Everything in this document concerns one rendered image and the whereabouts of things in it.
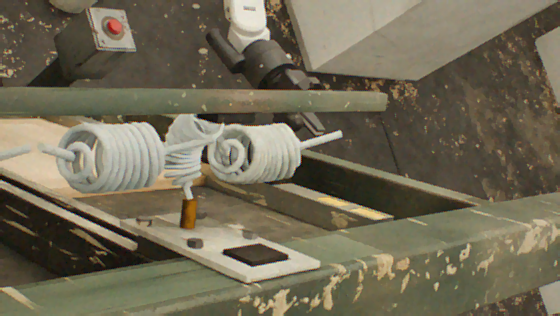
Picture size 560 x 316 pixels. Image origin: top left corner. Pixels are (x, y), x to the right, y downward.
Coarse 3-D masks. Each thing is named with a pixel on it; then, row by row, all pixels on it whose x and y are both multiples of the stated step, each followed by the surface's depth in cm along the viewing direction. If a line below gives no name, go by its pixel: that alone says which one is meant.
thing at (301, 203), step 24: (48, 120) 191; (72, 120) 184; (240, 192) 150; (264, 192) 146; (288, 192) 142; (312, 192) 143; (312, 216) 139; (336, 216) 135; (360, 216) 132; (384, 216) 133
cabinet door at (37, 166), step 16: (0, 128) 177; (16, 128) 179; (32, 128) 181; (48, 128) 182; (64, 128) 184; (0, 144) 161; (16, 144) 163; (32, 144) 165; (16, 160) 150; (32, 160) 151; (48, 160) 153; (80, 160) 156; (32, 176) 140; (48, 176) 141; (96, 176) 144; (160, 176) 150; (64, 192) 134; (112, 192) 141; (128, 192) 144
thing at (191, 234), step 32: (192, 128) 82; (192, 160) 86; (0, 192) 108; (32, 192) 110; (0, 224) 109; (32, 224) 103; (64, 224) 98; (96, 224) 101; (128, 224) 87; (160, 224) 88; (192, 224) 87; (224, 224) 91; (32, 256) 104; (64, 256) 99; (96, 256) 94; (128, 256) 90; (160, 256) 87; (192, 256) 80; (224, 256) 80; (288, 256) 83
